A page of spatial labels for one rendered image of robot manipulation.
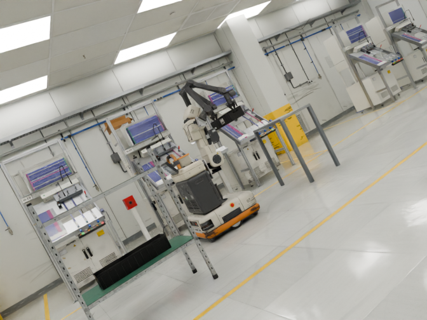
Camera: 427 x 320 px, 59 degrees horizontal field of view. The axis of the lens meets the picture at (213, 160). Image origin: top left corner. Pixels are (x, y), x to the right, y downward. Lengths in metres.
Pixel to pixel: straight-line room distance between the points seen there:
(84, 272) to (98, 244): 0.37
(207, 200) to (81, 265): 2.02
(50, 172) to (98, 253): 1.22
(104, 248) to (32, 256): 1.86
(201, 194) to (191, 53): 4.69
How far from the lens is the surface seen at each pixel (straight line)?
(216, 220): 3.88
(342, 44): 8.37
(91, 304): 2.71
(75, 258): 5.15
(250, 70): 7.97
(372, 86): 8.30
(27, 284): 6.82
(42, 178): 5.30
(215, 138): 4.13
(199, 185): 3.87
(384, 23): 9.53
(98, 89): 7.27
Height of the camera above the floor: 0.92
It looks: 3 degrees down
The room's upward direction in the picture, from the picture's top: 27 degrees counter-clockwise
